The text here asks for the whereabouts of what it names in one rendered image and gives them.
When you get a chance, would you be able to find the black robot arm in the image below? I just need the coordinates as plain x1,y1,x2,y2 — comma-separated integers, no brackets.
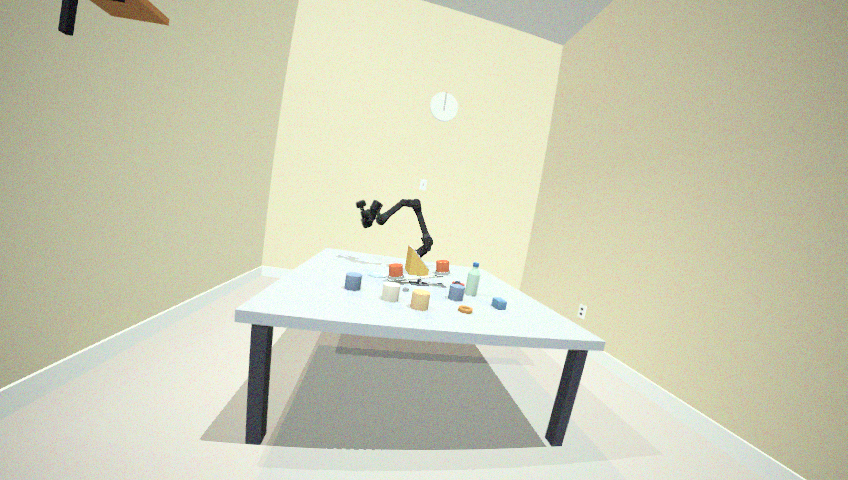
365,199,433,257

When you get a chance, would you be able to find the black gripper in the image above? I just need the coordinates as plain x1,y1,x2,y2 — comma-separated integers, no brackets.
355,199,372,228

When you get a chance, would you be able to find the blue-grey cylinder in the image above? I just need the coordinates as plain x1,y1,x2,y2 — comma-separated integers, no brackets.
344,272,362,292
448,284,465,302

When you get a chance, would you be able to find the small blue block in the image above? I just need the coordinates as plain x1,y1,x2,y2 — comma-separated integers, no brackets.
491,297,507,310

